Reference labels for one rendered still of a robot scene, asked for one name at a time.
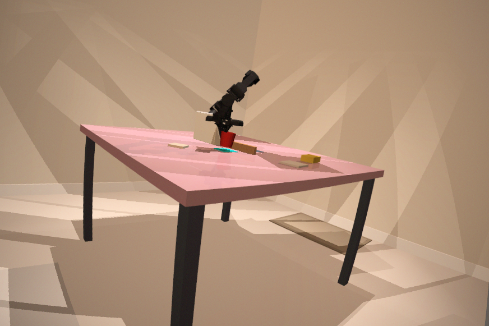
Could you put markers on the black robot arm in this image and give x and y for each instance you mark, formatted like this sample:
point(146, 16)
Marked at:
point(235, 93)

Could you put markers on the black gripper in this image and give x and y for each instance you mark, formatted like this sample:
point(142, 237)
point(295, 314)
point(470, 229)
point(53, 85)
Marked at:
point(228, 124)

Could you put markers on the red cup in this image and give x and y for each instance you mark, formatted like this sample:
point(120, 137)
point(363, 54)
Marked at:
point(227, 139)

